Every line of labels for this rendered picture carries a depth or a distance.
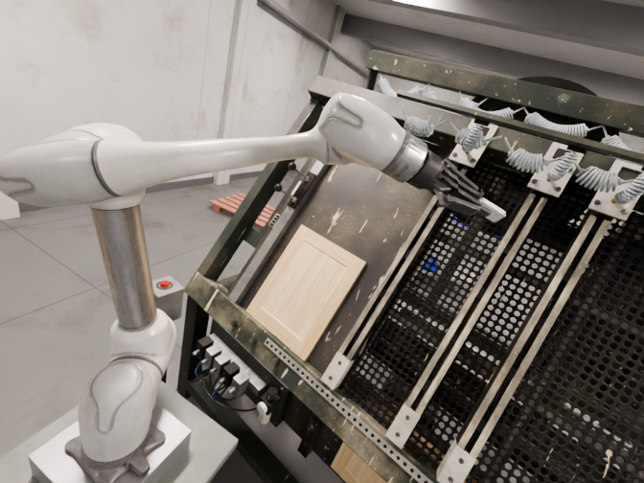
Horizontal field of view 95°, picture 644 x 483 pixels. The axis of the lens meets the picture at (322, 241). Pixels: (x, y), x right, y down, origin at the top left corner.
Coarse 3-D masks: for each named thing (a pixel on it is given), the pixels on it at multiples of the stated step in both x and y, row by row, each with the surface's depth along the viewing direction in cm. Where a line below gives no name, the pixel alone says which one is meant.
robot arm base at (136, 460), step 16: (160, 432) 88; (64, 448) 79; (80, 448) 79; (144, 448) 83; (80, 464) 77; (96, 464) 75; (112, 464) 76; (128, 464) 79; (144, 464) 79; (96, 480) 75; (112, 480) 76
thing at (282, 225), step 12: (312, 168) 146; (324, 168) 146; (300, 204) 145; (288, 216) 143; (276, 228) 144; (276, 240) 143; (264, 252) 142; (252, 264) 143; (252, 276) 141; (240, 288) 141; (240, 300) 143
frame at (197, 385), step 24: (192, 312) 156; (192, 336) 161; (192, 360) 170; (192, 384) 174; (216, 408) 166; (288, 408) 164; (240, 432) 159; (312, 432) 147; (264, 456) 152; (264, 480) 148; (288, 480) 146
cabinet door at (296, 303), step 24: (312, 240) 137; (288, 264) 138; (312, 264) 134; (336, 264) 130; (360, 264) 126; (264, 288) 139; (288, 288) 135; (312, 288) 131; (336, 288) 127; (264, 312) 135; (288, 312) 132; (312, 312) 128; (288, 336) 128; (312, 336) 125
